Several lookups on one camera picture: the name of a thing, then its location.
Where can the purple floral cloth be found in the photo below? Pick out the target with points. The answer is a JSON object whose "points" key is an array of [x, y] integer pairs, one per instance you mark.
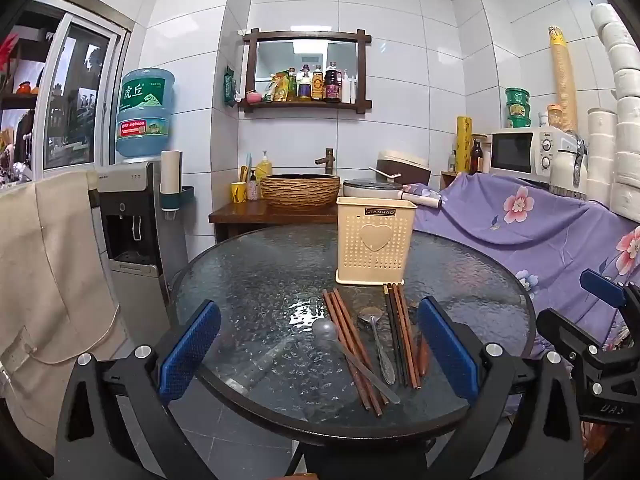
{"points": [[525, 240]]}

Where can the orange lidded jar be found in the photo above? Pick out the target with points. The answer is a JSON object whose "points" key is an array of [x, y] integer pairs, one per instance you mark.
{"points": [[554, 115]]}

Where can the blue toothbrush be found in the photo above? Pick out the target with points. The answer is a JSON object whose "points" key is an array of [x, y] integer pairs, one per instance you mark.
{"points": [[244, 167]]}

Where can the white paper cup tube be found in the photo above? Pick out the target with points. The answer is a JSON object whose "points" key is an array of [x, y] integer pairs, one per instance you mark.
{"points": [[171, 175]]}

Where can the woven sink basin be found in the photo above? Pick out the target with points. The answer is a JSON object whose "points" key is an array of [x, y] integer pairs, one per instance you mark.
{"points": [[300, 191]]}

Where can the yellow wrap roll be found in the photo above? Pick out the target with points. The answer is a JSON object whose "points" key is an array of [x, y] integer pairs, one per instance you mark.
{"points": [[464, 145]]}

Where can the brown rice cooker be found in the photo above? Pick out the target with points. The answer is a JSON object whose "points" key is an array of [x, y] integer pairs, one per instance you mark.
{"points": [[407, 167]]}

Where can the metal ladle spoon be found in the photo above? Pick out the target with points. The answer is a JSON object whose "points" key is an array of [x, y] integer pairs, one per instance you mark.
{"points": [[325, 331]]}

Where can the wooden box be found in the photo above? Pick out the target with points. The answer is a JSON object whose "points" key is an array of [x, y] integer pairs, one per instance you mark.
{"points": [[448, 180]]}

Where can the sliding window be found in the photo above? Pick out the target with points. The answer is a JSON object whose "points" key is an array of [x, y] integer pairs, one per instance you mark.
{"points": [[80, 95]]}

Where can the beige perforated utensil holder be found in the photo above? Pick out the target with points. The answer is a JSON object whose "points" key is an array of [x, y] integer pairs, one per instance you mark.
{"points": [[375, 240]]}

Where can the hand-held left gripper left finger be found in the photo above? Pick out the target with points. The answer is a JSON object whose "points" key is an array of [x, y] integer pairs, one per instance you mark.
{"points": [[190, 350]]}

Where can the white jar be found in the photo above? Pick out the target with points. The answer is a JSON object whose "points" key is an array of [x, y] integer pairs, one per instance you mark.
{"points": [[543, 120]]}

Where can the wooden framed mirror shelf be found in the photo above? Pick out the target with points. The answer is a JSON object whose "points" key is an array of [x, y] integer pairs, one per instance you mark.
{"points": [[306, 67]]}

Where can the stack of green noodle cups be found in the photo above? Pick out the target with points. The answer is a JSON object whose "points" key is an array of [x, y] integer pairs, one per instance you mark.
{"points": [[517, 107]]}

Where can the white plastic bottle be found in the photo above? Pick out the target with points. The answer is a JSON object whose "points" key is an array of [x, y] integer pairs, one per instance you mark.
{"points": [[346, 89]]}

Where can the yellow soap bottle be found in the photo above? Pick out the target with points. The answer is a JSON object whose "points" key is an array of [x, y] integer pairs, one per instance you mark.
{"points": [[263, 167]]}

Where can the tall stack of paper cups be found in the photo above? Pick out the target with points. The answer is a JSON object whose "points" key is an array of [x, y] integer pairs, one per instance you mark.
{"points": [[561, 80]]}

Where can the yellow cup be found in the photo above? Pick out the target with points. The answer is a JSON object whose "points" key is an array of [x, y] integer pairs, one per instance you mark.
{"points": [[238, 193]]}

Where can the grey water dispenser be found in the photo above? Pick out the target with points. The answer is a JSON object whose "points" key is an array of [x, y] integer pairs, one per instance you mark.
{"points": [[132, 220]]}

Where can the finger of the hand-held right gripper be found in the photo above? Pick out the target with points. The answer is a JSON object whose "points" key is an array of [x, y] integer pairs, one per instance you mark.
{"points": [[565, 332], [602, 286]]}

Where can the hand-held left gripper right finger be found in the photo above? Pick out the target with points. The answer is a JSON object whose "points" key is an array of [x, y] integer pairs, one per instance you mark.
{"points": [[447, 350]]}

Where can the green cup holder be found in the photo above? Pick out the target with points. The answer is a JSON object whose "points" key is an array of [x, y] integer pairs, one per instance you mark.
{"points": [[177, 199]]}

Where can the wooden counter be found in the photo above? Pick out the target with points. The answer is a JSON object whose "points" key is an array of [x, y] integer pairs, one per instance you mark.
{"points": [[235, 214]]}

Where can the white kettle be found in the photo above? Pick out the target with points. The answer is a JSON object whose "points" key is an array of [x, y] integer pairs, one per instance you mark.
{"points": [[567, 170]]}

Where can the orange label sauce bottle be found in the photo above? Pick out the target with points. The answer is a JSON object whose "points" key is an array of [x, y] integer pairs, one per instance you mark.
{"points": [[317, 84]]}

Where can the beige cloth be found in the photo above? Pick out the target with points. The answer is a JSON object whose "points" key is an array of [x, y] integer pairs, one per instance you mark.
{"points": [[50, 270]]}

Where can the white rice paddle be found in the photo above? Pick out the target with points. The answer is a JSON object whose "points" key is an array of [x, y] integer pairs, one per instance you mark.
{"points": [[384, 173]]}

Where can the white microwave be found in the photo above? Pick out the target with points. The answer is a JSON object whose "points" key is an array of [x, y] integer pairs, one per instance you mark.
{"points": [[520, 155]]}

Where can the pink bowl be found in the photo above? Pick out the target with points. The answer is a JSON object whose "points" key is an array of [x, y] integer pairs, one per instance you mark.
{"points": [[253, 97]]}

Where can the red artificial flower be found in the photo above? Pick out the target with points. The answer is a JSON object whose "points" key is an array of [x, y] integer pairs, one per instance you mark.
{"points": [[7, 55]]}

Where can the green hanging packet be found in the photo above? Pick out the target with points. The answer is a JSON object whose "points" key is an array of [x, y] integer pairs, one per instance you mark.
{"points": [[229, 86]]}

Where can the purple label sauce bottle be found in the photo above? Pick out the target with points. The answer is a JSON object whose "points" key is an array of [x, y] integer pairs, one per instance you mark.
{"points": [[304, 84]]}

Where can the black chopstick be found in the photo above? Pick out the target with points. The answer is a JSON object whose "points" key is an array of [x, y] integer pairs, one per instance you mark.
{"points": [[398, 335], [393, 335]]}

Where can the blue water jug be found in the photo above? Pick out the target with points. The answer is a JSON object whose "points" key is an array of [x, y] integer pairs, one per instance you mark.
{"points": [[145, 110]]}

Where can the small clear bottle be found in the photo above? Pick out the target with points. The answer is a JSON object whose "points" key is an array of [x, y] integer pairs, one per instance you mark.
{"points": [[451, 161]]}

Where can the small pink pump bottle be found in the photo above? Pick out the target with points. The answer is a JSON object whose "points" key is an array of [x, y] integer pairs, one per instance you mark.
{"points": [[254, 187]]}

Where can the stack of white paper rolls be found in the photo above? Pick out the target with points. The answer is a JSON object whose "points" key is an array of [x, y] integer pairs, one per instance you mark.
{"points": [[617, 125]]}

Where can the bronze faucet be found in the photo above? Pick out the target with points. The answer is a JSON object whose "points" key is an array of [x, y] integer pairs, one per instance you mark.
{"points": [[326, 161]]}

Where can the white lidded pan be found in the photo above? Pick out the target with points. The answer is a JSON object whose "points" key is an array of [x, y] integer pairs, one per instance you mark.
{"points": [[372, 189]]}

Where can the dark soy sauce bottle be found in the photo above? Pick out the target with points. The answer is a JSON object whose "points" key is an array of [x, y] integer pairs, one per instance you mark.
{"points": [[332, 84]]}

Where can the brown glass bottle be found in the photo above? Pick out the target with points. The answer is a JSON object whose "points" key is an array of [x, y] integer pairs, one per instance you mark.
{"points": [[477, 157]]}

